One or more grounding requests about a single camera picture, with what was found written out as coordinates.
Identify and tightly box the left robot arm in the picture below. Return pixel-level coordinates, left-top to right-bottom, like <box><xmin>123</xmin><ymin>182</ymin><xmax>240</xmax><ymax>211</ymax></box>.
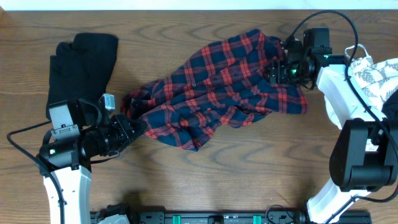
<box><xmin>37</xmin><ymin>95</ymin><xmax>147</xmax><ymax>224</ymax></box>

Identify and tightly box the red navy plaid shirt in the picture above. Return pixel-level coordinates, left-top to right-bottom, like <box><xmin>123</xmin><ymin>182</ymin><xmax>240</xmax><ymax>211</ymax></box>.
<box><xmin>121</xmin><ymin>29</ymin><xmax>308</xmax><ymax>151</ymax></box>

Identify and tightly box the dark navy garment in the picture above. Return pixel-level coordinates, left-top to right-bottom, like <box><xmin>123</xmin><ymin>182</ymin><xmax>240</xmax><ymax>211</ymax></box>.
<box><xmin>382</xmin><ymin>91</ymin><xmax>398</xmax><ymax>122</ymax></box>

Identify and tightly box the white fern print cloth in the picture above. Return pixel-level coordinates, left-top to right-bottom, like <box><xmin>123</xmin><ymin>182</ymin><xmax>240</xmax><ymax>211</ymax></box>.
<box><xmin>323</xmin><ymin>44</ymin><xmax>398</xmax><ymax>130</ymax></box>

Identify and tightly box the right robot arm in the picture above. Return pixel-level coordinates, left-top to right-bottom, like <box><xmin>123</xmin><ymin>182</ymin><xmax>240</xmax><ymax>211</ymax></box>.
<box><xmin>269</xmin><ymin>28</ymin><xmax>397</xmax><ymax>223</ymax></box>

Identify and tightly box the black folded garment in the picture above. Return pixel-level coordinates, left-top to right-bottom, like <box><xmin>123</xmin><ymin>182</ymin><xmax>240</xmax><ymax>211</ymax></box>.
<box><xmin>46</xmin><ymin>33</ymin><xmax>119</xmax><ymax>119</ymax></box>

